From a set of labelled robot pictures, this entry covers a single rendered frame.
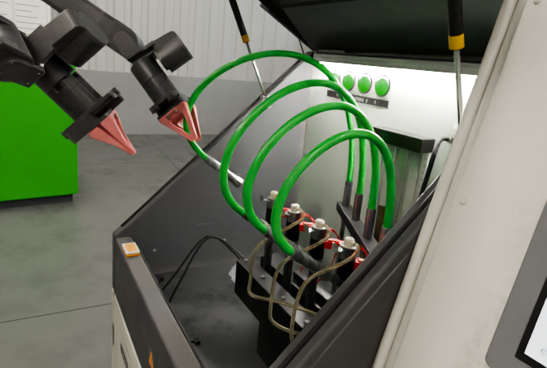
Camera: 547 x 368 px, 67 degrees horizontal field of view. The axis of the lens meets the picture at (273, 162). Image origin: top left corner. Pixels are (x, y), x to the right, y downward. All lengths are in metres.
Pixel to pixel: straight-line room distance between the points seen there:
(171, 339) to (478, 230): 0.50
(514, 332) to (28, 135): 3.77
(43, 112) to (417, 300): 3.62
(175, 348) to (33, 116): 3.35
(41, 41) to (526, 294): 0.69
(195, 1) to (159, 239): 6.54
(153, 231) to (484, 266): 0.82
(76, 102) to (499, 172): 0.59
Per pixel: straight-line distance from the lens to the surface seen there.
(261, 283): 0.87
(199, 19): 7.48
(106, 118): 0.70
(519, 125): 0.56
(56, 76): 0.71
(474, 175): 0.58
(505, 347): 0.55
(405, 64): 0.94
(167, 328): 0.80
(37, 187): 4.10
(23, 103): 3.93
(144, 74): 0.93
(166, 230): 1.15
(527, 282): 0.53
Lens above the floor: 1.41
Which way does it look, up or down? 14 degrees down
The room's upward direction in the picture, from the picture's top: 6 degrees clockwise
